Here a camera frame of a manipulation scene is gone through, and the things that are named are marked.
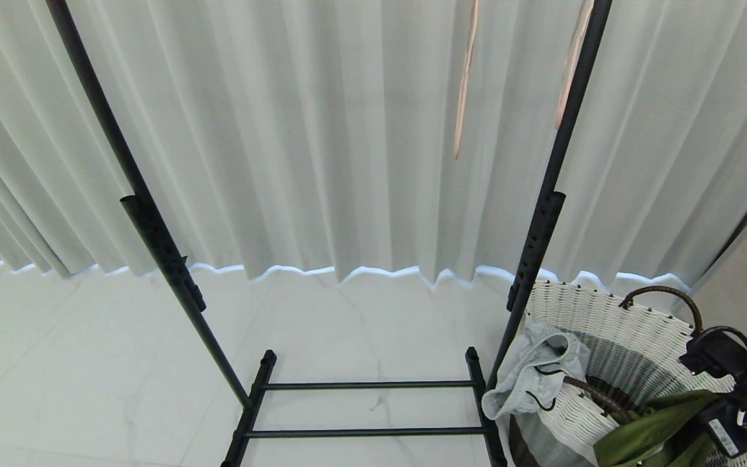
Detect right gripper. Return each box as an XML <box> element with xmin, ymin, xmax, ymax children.
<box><xmin>696</xmin><ymin>388</ymin><xmax>747</xmax><ymax>459</ymax></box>

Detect green long-sleeved shirt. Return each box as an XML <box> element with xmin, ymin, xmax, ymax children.
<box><xmin>593</xmin><ymin>389</ymin><xmax>723</xmax><ymax>467</ymax></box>

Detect white laundry basket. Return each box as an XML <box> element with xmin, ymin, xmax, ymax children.
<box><xmin>508</xmin><ymin>280</ymin><xmax>747</xmax><ymax>467</ymax></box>

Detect pink clothes hanger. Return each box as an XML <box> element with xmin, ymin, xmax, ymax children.
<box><xmin>453</xmin><ymin>0</ymin><xmax>480</xmax><ymax>160</ymax></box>
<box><xmin>554</xmin><ymin>0</ymin><xmax>595</xmax><ymax>130</ymax></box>

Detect black clothes rack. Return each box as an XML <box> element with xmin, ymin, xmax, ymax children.
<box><xmin>46</xmin><ymin>0</ymin><xmax>614</xmax><ymax>467</ymax></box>

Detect pale grey shorts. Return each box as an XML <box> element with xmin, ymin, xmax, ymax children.
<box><xmin>481</xmin><ymin>321</ymin><xmax>592</xmax><ymax>422</ymax></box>

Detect white curtain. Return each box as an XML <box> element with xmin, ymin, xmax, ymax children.
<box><xmin>0</xmin><ymin>0</ymin><xmax>747</xmax><ymax>291</ymax></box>

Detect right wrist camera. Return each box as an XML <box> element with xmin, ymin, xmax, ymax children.
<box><xmin>679</xmin><ymin>328</ymin><xmax>747</xmax><ymax>385</ymax></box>

